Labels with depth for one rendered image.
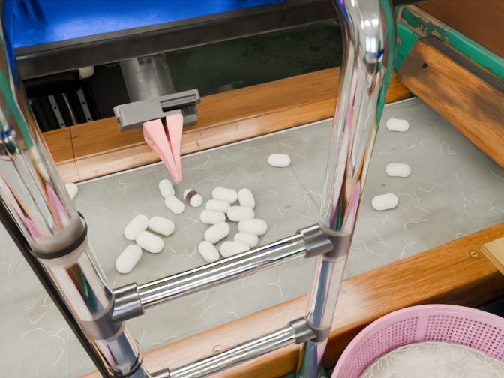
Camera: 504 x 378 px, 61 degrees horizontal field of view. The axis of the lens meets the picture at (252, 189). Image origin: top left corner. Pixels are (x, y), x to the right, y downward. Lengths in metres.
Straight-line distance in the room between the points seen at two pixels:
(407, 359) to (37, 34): 0.44
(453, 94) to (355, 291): 0.34
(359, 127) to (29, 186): 0.14
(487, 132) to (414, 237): 0.18
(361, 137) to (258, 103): 0.54
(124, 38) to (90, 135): 0.44
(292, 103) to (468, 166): 0.29
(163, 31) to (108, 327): 0.18
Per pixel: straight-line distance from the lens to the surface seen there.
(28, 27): 0.30
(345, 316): 0.48
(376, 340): 0.49
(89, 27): 0.30
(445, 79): 0.72
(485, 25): 0.74
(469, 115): 0.68
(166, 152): 0.52
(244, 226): 0.55
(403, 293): 0.51
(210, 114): 0.72
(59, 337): 0.53
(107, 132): 0.72
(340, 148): 0.22
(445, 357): 0.53
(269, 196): 0.61
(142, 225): 0.57
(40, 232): 0.19
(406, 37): 0.85
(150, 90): 0.54
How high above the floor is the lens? 1.18
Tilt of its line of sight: 45 degrees down
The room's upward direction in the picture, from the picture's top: 1 degrees counter-clockwise
